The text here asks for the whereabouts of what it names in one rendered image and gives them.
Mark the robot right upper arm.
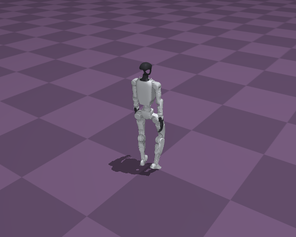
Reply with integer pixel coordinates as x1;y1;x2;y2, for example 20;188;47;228
152;81;161;105

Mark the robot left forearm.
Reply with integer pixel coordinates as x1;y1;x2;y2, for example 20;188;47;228
133;97;139;110

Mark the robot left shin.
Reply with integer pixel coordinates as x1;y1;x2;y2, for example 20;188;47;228
138;135;146;160

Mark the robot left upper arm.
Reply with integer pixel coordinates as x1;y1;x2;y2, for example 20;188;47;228
131;78;138;98

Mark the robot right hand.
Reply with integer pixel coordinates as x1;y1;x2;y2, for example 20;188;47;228
158;117;164;132

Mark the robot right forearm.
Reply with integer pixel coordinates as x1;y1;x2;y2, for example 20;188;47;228
157;99;163;120

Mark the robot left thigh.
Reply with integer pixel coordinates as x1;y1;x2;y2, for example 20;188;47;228
134;110;146;142

